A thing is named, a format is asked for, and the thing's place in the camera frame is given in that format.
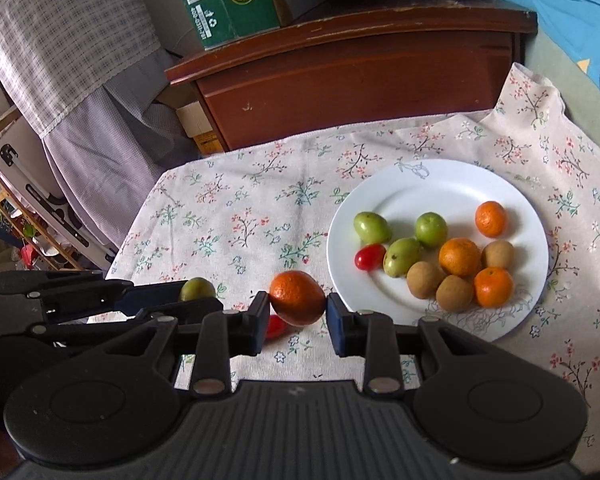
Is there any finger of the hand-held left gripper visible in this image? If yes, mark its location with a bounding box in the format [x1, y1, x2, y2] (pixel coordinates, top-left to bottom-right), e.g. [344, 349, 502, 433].
[30, 297, 225, 345]
[0, 270, 186, 319]

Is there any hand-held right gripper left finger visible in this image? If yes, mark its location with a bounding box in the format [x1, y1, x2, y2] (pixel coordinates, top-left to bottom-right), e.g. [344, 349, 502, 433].
[105, 291, 272, 395]

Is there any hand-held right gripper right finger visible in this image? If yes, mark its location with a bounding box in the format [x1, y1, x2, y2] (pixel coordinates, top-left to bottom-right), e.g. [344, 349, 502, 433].
[326, 292, 507, 394]

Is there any red cherry tomato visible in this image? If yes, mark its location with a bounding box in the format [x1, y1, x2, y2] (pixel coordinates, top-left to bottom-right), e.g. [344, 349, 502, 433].
[265, 314, 289, 339]
[354, 243, 387, 271]

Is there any green jujube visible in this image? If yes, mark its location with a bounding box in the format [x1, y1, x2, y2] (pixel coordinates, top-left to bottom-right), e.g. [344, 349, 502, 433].
[179, 276, 217, 303]
[414, 212, 449, 249]
[383, 237, 424, 279]
[353, 211, 394, 245]

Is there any orange mandarin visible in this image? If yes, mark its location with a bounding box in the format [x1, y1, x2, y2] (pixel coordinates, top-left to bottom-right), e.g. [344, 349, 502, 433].
[438, 237, 483, 279]
[474, 200, 508, 239]
[473, 266, 515, 309]
[269, 270, 327, 326]

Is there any small brown kiwi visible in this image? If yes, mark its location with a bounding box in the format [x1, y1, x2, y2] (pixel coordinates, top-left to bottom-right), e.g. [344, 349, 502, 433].
[435, 274, 475, 314]
[406, 261, 447, 300]
[481, 239, 515, 271]

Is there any white plate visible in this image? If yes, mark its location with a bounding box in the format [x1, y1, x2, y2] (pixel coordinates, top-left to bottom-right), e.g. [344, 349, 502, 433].
[326, 159, 550, 344]

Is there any floral tablecloth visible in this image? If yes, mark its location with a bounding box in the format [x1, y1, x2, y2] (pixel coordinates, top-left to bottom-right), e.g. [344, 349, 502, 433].
[105, 62, 600, 467]

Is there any small cardboard box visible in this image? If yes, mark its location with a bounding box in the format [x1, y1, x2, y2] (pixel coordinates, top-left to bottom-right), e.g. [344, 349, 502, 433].
[175, 101, 227, 155]

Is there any brown wooden cabinet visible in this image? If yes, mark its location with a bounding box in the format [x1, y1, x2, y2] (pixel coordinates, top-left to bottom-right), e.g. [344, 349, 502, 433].
[165, 0, 539, 153]

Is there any checked grey cloth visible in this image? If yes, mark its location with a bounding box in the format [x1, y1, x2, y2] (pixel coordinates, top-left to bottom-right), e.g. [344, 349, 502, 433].
[0, 0, 162, 139]

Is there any green and white carton box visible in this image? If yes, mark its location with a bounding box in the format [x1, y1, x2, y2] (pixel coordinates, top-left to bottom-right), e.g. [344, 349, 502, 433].
[166, 0, 331, 52]

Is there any olive green cushion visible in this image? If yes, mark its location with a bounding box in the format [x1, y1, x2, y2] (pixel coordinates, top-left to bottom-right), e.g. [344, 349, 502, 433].
[522, 25, 600, 173]

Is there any blue printed blanket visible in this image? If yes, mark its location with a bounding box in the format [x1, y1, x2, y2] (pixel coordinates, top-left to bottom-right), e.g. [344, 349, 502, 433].
[469, 0, 600, 122]

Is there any white panel with black handles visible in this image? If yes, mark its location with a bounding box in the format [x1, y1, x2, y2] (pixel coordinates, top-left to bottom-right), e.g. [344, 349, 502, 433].
[0, 119, 118, 267]

